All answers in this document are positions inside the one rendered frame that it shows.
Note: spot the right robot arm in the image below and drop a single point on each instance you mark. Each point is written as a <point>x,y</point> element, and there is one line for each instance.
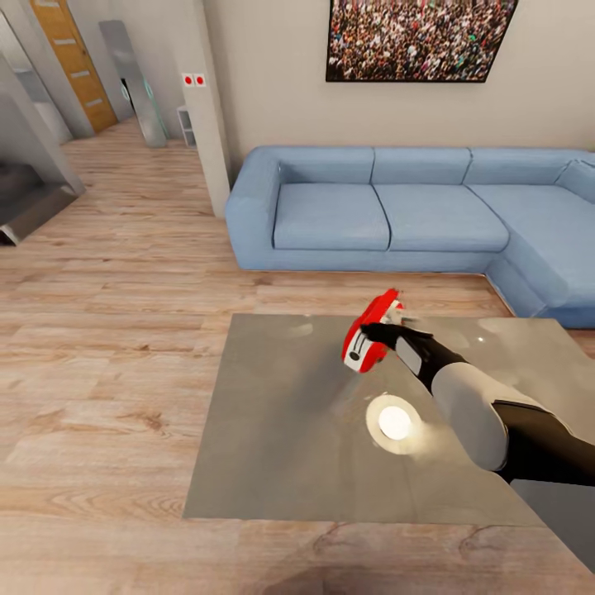
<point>505,431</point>

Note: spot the door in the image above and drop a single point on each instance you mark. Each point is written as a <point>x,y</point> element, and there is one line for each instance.
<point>61,32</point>

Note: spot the sofa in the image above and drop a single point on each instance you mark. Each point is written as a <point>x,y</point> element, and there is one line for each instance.
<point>522,217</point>

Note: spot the picture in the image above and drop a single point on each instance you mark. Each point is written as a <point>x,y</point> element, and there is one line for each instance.
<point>415,41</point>

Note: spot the stairs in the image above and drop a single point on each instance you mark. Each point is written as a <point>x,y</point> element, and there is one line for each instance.
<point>27,202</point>

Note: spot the standing mirror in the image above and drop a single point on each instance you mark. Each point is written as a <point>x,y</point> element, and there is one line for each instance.
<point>137,89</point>

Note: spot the radio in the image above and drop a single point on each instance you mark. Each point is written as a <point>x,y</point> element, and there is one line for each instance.
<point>358,352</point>

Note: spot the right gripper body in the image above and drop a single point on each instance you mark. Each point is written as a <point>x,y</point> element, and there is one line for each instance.
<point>380,332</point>

